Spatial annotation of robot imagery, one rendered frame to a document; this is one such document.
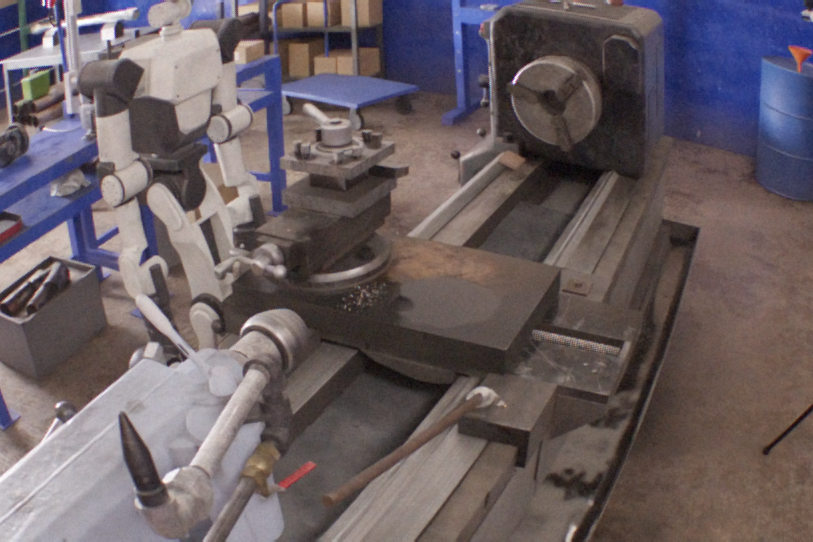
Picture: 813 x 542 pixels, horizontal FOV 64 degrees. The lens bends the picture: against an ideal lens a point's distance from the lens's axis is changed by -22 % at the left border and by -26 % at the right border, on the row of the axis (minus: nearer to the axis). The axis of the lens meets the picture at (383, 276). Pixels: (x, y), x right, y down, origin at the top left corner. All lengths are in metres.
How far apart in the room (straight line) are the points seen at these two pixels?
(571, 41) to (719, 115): 3.46
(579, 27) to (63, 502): 1.95
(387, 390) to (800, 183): 3.86
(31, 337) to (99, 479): 2.35
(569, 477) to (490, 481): 0.66
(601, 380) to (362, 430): 0.46
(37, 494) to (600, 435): 1.53
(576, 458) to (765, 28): 4.15
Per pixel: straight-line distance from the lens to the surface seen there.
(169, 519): 0.58
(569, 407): 1.40
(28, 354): 3.18
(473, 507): 1.20
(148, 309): 0.86
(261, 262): 1.48
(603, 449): 1.98
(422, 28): 6.22
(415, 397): 1.61
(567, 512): 1.80
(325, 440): 1.51
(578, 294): 1.65
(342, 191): 1.62
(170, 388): 0.92
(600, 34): 2.30
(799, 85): 4.87
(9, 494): 0.83
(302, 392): 1.45
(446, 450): 1.30
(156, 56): 1.88
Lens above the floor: 1.68
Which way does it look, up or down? 28 degrees down
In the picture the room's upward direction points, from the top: 3 degrees counter-clockwise
